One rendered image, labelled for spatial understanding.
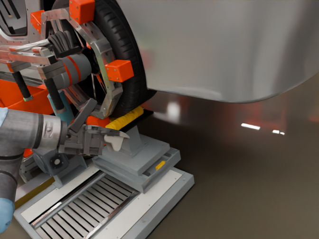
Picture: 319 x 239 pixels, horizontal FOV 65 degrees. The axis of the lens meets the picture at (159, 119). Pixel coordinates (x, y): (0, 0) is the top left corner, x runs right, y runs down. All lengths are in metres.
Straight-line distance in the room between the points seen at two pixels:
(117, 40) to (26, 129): 0.60
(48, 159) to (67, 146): 0.93
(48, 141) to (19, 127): 0.07
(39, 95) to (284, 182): 1.57
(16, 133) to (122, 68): 0.53
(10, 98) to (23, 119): 1.05
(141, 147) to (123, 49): 0.74
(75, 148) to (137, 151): 0.94
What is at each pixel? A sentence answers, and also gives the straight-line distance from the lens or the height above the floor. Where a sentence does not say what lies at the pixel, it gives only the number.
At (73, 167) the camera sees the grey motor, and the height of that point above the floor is 0.10.
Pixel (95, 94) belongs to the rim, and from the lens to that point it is 1.51.
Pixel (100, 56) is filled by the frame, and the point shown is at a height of 0.92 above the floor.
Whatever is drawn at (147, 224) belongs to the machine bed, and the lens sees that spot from 1.41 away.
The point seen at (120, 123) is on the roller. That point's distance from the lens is 1.38.
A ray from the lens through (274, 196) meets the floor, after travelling 1.59.
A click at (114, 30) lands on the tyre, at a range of 1.13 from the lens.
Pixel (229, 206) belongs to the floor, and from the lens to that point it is 1.52.
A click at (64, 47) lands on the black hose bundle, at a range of 1.09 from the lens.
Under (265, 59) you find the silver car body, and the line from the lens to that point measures 0.81.
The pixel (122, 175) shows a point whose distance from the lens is 1.60.
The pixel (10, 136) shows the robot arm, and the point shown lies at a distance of 0.67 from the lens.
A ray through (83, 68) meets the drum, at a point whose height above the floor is 0.85.
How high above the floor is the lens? 1.16
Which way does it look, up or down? 29 degrees down
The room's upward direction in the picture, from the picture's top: 12 degrees counter-clockwise
